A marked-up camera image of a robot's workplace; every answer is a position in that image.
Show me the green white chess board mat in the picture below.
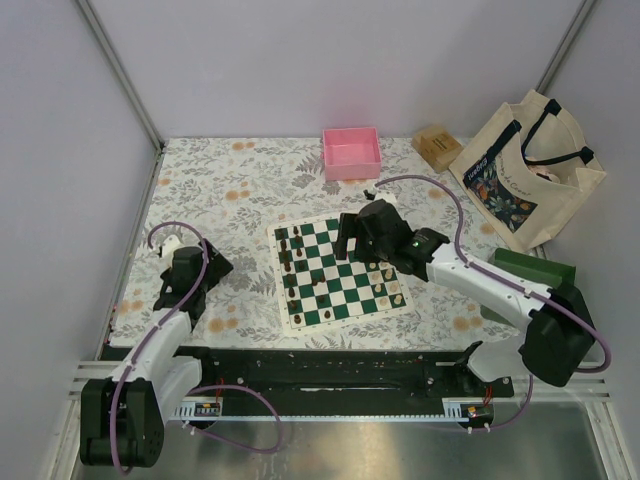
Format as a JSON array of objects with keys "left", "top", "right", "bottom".
[{"left": 267, "top": 213, "right": 414, "bottom": 337}]

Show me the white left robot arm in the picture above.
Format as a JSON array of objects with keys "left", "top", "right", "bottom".
[{"left": 79, "top": 239, "right": 233, "bottom": 471}]

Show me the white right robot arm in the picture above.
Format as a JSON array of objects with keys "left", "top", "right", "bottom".
[{"left": 334, "top": 200, "right": 595, "bottom": 396}]

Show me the floral patterned table mat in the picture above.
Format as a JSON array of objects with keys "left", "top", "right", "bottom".
[{"left": 109, "top": 138, "right": 514, "bottom": 351}]

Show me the pink plastic box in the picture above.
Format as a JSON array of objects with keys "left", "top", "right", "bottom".
[{"left": 322, "top": 127, "right": 381, "bottom": 181}]

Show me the small cardboard box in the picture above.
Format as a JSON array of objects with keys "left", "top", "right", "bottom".
[{"left": 411, "top": 124, "right": 464, "bottom": 173}]

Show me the beige canvas tote bag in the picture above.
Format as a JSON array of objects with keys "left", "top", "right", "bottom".
[{"left": 449, "top": 90, "right": 606, "bottom": 252}]

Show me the green metal tray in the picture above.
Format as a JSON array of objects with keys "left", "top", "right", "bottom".
[{"left": 482, "top": 248, "right": 577, "bottom": 326}]

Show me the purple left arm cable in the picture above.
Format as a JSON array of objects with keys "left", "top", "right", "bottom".
[{"left": 110, "top": 222, "right": 211, "bottom": 474}]

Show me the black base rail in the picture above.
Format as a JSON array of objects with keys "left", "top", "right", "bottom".
[{"left": 177, "top": 346, "right": 506, "bottom": 408}]

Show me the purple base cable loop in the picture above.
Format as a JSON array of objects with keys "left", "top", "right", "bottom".
[{"left": 184, "top": 384, "right": 287, "bottom": 455}]

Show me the aluminium frame rail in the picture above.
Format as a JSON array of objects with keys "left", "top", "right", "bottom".
[{"left": 69, "top": 362, "right": 611, "bottom": 423}]

